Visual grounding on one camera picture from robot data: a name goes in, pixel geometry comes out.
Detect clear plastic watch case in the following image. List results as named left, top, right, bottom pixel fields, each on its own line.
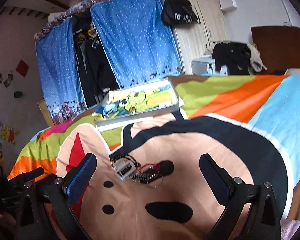
left=113, top=158, right=136, bottom=180

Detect brown wooden headboard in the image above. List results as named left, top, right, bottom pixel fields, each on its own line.
left=251, top=26, right=300, bottom=75

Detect light wood wardrobe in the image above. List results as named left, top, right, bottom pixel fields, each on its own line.
left=173, top=0, right=228, bottom=75

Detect pile of dark clothes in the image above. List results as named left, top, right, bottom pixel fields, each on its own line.
left=211, top=41, right=267, bottom=75

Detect blue watch in tray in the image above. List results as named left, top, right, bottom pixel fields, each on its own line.
left=94, top=103, right=119, bottom=118

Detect colourful cartoon bed cover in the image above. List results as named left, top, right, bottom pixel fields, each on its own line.
left=9, top=74, right=300, bottom=239

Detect white tray with cartoon print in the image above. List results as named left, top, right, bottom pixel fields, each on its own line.
left=92, top=77, right=184, bottom=131

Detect sun sticker on wall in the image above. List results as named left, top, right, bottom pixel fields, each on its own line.
left=0, top=125, right=18, bottom=144

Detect red paper wall decoration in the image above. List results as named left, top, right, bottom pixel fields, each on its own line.
left=15, top=60, right=30, bottom=77

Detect white paper gift bag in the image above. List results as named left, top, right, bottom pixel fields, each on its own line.
left=219, top=0, right=237, bottom=12

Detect dark beaded necklace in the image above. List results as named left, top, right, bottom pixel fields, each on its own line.
left=110, top=154, right=164, bottom=188

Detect blue dotted wardrobe curtain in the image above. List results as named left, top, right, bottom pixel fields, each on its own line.
left=34, top=0, right=181, bottom=125

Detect dark hanging clothes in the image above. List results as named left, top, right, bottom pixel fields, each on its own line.
left=71, top=11, right=119, bottom=108

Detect black drawstring bag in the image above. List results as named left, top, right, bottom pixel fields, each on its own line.
left=161, top=0, right=201, bottom=27

